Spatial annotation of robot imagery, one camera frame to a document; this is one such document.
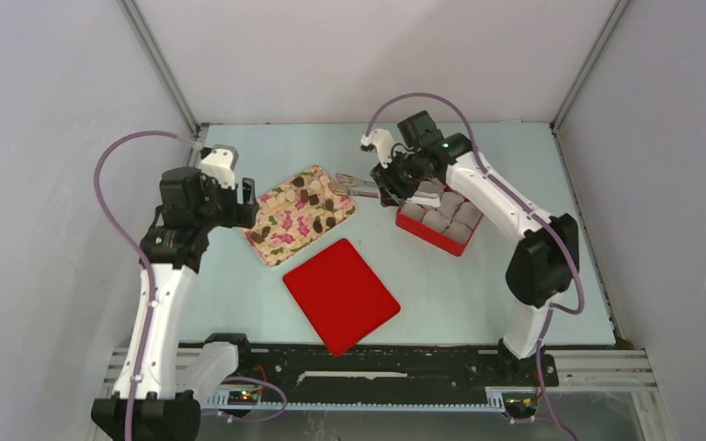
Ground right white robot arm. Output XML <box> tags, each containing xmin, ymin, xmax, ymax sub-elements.
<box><xmin>360</xmin><ymin>111</ymin><xmax>582</xmax><ymax>384</ymax></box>

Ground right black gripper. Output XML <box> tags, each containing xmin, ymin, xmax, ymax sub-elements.
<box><xmin>371</xmin><ymin>148</ymin><xmax>427</xmax><ymax>207</ymax></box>

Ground red chocolate box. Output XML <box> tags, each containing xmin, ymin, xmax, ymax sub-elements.
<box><xmin>395</xmin><ymin>179</ymin><xmax>484</xmax><ymax>256</ymax></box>

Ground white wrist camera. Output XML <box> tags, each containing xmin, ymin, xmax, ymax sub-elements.
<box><xmin>199</xmin><ymin>144</ymin><xmax>239</xmax><ymax>190</ymax></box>
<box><xmin>360</xmin><ymin>129</ymin><xmax>396</xmax><ymax>169</ymax></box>

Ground white handled metal tongs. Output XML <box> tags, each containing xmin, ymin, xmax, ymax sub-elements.
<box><xmin>327</xmin><ymin>173</ymin><xmax>441</xmax><ymax>208</ymax></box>

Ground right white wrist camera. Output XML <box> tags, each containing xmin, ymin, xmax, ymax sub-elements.
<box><xmin>360</xmin><ymin>129</ymin><xmax>396</xmax><ymax>169</ymax></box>

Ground red box lid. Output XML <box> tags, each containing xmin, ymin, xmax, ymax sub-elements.
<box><xmin>282</xmin><ymin>239</ymin><xmax>401</xmax><ymax>356</ymax></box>

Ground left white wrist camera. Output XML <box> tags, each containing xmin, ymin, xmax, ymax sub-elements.
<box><xmin>199</xmin><ymin>144</ymin><xmax>239</xmax><ymax>190</ymax></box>

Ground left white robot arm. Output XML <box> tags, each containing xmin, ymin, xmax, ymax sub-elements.
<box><xmin>91</xmin><ymin>166</ymin><xmax>258</xmax><ymax>440</ymax></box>

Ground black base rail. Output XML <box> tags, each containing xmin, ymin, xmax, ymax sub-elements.
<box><xmin>173</xmin><ymin>342</ymin><xmax>560</xmax><ymax>408</ymax></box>

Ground floral pattern tray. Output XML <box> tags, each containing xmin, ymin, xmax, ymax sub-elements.
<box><xmin>242</xmin><ymin>165</ymin><xmax>358</xmax><ymax>267</ymax></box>

